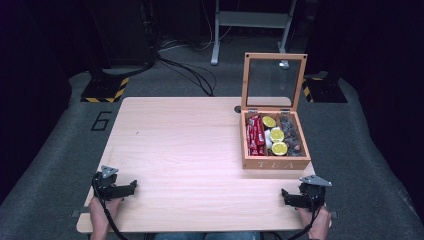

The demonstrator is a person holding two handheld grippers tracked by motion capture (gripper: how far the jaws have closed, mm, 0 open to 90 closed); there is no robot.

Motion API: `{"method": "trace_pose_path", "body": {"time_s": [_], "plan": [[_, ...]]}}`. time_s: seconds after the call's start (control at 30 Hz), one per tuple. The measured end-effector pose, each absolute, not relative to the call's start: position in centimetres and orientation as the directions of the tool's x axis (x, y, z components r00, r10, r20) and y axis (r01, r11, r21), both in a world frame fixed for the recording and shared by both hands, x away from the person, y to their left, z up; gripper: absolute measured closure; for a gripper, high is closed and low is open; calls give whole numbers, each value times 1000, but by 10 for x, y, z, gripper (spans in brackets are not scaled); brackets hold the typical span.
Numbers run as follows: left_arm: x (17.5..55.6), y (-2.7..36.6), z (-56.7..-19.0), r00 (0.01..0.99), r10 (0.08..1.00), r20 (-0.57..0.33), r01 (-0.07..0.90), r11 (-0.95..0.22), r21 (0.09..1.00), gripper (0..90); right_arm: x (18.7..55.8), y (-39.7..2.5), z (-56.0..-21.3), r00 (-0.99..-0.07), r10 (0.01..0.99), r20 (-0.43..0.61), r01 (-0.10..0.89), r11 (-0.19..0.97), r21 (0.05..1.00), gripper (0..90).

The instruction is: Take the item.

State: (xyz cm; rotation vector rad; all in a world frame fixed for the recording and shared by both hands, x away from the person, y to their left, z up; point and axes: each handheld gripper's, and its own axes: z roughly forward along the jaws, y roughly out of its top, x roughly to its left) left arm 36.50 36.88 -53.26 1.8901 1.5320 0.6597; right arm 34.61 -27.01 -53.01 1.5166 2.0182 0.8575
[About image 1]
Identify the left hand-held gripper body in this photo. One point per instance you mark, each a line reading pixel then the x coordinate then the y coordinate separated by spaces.
pixel 106 183

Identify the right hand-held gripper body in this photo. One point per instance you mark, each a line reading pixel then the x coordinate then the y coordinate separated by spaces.
pixel 312 190

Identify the person's left hand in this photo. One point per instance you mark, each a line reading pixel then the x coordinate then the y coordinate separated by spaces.
pixel 101 211

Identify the person's right hand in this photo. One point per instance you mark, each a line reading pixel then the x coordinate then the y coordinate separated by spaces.
pixel 316 220

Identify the yellow lidded small cup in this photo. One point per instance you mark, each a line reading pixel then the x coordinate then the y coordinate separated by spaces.
pixel 279 148
pixel 277 135
pixel 268 121

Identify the red snack packet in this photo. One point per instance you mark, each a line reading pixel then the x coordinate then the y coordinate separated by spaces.
pixel 256 151
pixel 250 135
pixel 258 130

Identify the pile of dark wrapped candies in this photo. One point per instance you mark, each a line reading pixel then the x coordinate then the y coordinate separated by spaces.
pixel 291 136

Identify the white small cup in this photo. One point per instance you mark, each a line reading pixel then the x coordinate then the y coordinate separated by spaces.
pixel 267 139

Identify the wooden box with glass lid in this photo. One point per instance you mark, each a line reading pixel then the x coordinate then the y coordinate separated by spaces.
pixel 275 106

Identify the black yellow striped stand base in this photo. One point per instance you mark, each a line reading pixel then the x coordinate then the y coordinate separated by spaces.
pixel 105 90
pixel 325 90

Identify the grey metal table bracket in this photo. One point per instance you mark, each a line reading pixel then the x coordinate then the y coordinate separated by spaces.
pixel 333 215
pixel 80 213

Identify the white metal stand frame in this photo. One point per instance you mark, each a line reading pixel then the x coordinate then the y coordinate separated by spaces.
pixel 250 19

